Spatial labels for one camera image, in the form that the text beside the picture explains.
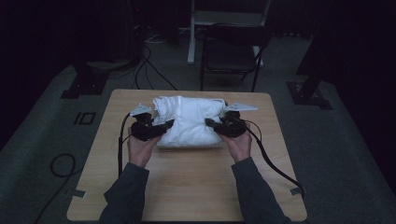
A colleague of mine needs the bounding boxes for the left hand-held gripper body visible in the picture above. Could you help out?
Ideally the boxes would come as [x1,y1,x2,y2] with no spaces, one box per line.
[129,103,163,143]

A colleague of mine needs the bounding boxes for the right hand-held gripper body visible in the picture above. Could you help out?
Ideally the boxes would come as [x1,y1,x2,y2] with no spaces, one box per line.
[219,102,259,139]

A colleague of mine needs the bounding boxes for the white cloth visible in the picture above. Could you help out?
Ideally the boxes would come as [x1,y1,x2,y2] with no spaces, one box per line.
[151,94,226,147]

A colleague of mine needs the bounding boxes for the person's left hand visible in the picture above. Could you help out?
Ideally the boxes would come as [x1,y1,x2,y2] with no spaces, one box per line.
[127,130,162,169]

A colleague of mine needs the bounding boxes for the person's right hand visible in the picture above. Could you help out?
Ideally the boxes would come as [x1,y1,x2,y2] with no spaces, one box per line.
[221,123,253,163]

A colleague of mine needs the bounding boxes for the black floor tape marks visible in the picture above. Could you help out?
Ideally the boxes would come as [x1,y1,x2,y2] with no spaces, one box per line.
[73,111,97,126]

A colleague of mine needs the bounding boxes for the black folding chair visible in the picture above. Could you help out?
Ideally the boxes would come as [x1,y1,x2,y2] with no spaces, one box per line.
[199,22,274,93]

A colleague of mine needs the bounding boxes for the black stand base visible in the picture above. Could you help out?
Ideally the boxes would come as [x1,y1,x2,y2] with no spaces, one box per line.
[286,31,333,111]
[60,63,110,100]

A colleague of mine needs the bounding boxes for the left hand-held gripper cable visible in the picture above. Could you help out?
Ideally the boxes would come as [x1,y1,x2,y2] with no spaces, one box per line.
[117,113,132,179]

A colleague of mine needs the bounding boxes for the hand-held gripper cable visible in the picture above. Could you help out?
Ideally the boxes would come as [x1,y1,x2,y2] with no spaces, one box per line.
[244,119,305,199]
[117,113,132,179]

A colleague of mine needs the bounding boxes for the right hand-held gripper cable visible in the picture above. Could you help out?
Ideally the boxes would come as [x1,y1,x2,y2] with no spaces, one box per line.
[244,119,305,199]

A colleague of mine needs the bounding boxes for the black cables on floor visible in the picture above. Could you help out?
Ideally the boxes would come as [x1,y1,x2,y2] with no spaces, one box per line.
[132,43,179,91]

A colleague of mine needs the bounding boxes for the white metal frame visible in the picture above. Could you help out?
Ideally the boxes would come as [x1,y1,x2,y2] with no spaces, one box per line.
[187,0,273,67]

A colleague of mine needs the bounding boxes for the black floor cable loop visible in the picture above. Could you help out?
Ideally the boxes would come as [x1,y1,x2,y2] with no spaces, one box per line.
[33,152,85,224]

